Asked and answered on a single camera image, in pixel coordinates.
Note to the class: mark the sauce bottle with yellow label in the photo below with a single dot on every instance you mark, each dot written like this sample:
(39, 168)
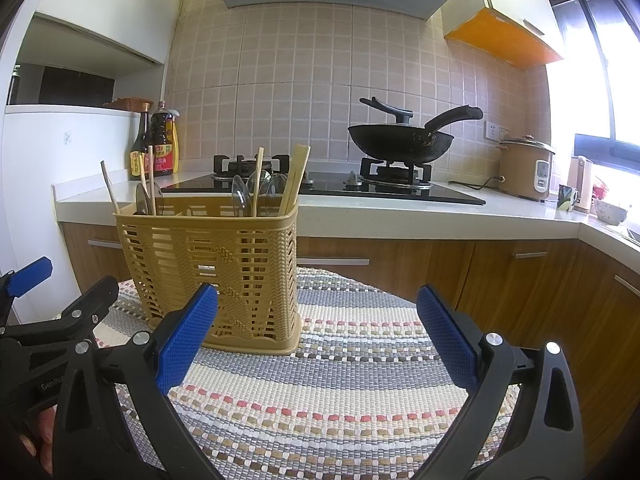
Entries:
(164, 150)

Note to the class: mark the white refrigerator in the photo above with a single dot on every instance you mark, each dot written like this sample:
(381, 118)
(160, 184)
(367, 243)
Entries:
(60, 150)

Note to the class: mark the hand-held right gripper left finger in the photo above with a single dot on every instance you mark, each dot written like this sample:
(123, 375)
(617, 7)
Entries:
(187, 340)

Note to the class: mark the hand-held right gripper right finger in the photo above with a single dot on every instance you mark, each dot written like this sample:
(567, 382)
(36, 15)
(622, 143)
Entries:
(445, 340)

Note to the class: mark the striped woven mat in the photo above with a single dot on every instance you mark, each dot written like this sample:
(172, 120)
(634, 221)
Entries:
(325, 360)

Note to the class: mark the dark soy sauce bottle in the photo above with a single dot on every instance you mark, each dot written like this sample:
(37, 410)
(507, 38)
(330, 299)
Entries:
(139, 155)

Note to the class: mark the white wall outlet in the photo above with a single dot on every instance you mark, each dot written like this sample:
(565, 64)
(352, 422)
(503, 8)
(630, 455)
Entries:
(495, 131)

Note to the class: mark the person's left hand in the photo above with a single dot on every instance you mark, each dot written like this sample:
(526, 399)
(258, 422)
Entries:
(42, 440)

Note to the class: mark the beige plastic utensil basket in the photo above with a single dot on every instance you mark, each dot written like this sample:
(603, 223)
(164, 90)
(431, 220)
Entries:
(240, 270)

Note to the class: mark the black glass gas stove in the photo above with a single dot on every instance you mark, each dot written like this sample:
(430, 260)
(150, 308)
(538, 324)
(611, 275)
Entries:
(325, 191)

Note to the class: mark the dark framed window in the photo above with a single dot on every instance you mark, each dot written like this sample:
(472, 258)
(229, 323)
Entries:
(580, 60)

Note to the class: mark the pale electric kettle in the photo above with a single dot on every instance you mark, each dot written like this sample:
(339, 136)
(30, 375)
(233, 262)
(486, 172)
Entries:
(582, 180)

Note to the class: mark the beige rice cooker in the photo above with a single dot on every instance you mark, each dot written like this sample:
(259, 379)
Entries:
(520, 175)

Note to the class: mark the black burner grate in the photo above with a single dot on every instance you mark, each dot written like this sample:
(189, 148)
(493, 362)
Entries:
(235, 164)
(395, 172)

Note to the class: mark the black wok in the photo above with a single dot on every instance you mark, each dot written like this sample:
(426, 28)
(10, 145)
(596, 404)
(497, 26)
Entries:
(400, 142)

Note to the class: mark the patterned bowl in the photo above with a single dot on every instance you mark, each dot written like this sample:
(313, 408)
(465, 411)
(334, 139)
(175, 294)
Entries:
(610, 211)

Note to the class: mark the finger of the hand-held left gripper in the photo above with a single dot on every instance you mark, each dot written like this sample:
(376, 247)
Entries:
(32, 275)
(97, 300)

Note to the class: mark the patterned mug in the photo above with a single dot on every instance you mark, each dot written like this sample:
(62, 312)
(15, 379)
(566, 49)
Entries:
(567, 199)

